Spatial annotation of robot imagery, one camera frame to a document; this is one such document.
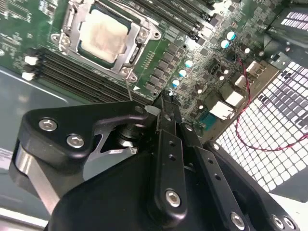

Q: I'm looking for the metal socket cover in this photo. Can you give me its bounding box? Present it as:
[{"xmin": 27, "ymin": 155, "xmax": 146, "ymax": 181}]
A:
[{"xmin": 57, "ymin": 0, "xmax": 145, "ymax": 77}]

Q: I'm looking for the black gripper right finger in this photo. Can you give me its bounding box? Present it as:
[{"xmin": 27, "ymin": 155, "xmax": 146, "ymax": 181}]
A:
[{"xmin": 171, "ymin": 95, "xmax": 302, "ymax": 231}]

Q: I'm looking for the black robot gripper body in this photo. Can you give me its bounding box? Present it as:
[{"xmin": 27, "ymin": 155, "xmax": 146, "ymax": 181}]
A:
[{"xmin": 47, "ymin": 152, "xmax": 231, "ymax": 231}]

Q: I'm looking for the silver topped CPU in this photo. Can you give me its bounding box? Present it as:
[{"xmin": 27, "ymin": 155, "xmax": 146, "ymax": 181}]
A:
[{"xmin": 77, "ymin": 3, "xmax": 133, "ymax": 67}]

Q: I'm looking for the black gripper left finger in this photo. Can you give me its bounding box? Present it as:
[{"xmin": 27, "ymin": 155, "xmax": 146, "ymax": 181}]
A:
[{"xmin": 9, "ymin": 91, "xmax": 189, "ymax": 226}]

